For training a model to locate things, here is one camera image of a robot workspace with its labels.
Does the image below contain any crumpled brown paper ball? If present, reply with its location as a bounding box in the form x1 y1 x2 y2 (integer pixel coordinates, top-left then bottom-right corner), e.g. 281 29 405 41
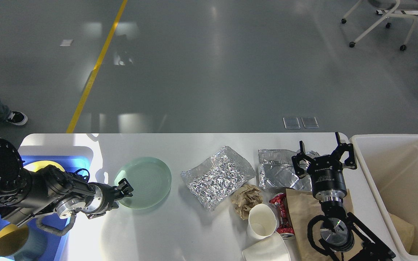
230 184 263 220

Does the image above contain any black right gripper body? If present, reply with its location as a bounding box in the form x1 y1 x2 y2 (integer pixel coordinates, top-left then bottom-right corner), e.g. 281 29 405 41
309 164 347 200

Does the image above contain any crushed red soda can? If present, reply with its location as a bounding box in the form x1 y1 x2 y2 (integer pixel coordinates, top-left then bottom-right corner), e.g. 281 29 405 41
269 192 295 241

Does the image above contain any dark grey mug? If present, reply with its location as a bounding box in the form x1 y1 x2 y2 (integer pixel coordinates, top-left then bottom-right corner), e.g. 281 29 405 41
0 224 48 261

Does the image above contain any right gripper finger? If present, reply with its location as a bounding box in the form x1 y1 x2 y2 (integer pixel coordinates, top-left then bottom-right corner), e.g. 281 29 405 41
331 132 358 170
291 141 316 178

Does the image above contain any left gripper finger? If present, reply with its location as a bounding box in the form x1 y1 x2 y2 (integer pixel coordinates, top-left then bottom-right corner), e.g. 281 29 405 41
114 178 134 196
112 194 133 209

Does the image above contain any white paper cup lying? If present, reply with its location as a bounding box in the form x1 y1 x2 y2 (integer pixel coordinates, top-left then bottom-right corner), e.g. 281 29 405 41
242 232 291 261

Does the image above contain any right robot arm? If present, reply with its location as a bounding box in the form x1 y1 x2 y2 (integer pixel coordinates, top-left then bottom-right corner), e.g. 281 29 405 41
291 133 396 261

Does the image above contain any yellow plate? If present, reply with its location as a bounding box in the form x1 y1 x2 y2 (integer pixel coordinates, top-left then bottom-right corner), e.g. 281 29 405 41
24 160 65 172

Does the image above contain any floor outlet cover right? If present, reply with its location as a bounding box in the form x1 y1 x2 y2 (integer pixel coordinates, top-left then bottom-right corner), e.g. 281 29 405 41
301 117 320 129

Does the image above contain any brown paper in bin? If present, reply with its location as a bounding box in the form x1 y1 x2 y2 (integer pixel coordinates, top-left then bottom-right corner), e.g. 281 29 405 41
388 213 415 253

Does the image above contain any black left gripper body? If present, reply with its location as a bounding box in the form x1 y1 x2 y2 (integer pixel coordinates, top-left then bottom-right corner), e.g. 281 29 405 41
83 182 119 219

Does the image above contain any crumpled foil sheet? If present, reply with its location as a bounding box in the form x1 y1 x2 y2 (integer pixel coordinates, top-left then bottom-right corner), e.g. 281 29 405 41
181 146 256 211

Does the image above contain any floor outlet cover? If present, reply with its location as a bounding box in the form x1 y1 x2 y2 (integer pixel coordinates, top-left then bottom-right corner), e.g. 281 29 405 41
301 117 320 129
283 117 301 129

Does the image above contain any white paper cup upright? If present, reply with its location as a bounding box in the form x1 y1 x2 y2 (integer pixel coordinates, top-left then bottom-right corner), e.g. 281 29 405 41
247 203 277 240

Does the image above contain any floor outlet cover left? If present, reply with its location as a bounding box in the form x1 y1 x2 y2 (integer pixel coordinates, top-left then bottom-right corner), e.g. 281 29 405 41
283 117 301 129

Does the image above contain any beige waste bin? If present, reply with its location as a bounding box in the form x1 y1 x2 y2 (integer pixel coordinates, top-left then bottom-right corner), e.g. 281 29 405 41
350 134 418 261

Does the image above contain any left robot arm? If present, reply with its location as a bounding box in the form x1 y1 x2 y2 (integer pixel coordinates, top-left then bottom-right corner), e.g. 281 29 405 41
0 138 133 236

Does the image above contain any white office chair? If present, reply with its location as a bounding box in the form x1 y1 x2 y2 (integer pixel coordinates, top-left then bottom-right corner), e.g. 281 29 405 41
349 0 418 51

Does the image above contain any flattened foil tray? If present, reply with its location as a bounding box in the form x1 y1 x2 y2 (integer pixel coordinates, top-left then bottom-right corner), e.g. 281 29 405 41
258 149 312 192

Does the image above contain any brown paper bag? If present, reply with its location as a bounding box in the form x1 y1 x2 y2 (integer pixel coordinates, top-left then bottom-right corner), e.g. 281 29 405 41
286 189 362 261

